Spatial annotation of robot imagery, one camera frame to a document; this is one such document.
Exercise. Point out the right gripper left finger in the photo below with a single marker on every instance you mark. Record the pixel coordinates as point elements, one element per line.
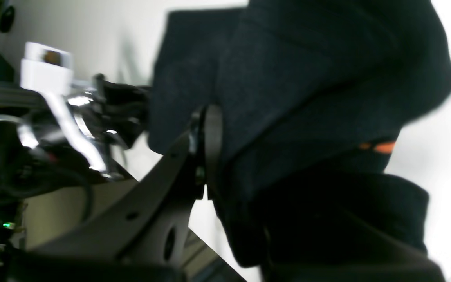
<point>141,237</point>

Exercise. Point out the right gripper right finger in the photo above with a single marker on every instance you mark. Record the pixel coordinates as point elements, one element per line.
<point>341,248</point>

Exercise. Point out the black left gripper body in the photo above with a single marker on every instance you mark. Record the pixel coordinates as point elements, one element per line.
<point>112,112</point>

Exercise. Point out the black T-shirt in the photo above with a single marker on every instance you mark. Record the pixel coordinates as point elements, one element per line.
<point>298,80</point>

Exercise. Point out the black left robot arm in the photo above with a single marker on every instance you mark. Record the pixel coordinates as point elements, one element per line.
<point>49,141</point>

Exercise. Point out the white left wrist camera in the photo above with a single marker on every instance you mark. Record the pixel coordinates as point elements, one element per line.
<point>49,72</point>

